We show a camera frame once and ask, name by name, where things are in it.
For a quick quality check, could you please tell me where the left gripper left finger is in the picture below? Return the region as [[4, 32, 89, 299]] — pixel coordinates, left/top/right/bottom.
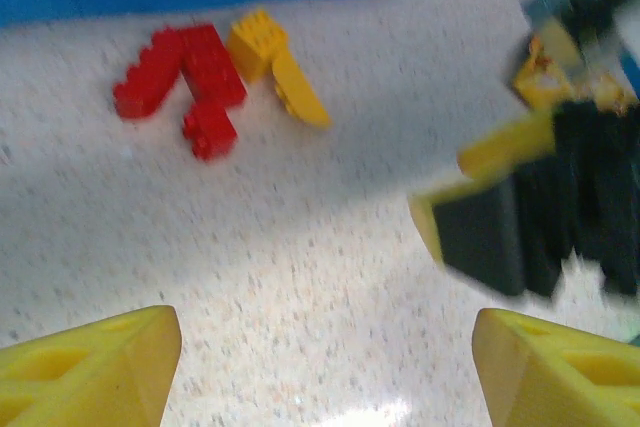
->
[[0, 304, 182, 427]]

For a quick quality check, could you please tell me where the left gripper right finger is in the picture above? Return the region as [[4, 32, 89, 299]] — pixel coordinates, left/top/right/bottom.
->
[[472, 307, 640, 427]]

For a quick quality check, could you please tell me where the yellow sloped lego piece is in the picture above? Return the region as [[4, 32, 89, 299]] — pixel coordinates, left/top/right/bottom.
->
[[272, 44, 333, 129]]

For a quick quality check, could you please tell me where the small red lego brick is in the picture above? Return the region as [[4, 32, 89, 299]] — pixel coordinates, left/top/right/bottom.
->
[[182, 99, 239, 162]]

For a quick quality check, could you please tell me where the yellow studded lego brick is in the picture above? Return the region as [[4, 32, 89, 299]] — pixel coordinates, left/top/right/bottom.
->
[[225, 9, 290, 84]]

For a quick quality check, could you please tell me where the red stepped lego brick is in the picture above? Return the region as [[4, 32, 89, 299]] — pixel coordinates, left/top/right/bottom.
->
[[112, 29, 186, 122]]

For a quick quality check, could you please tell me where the long red lego brick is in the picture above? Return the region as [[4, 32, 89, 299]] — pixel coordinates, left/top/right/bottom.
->
[[177, 22, 249, 108]]

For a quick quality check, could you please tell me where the yellow snack bag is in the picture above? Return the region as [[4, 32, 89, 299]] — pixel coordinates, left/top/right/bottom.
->
[[512, 16, 640, 116]]

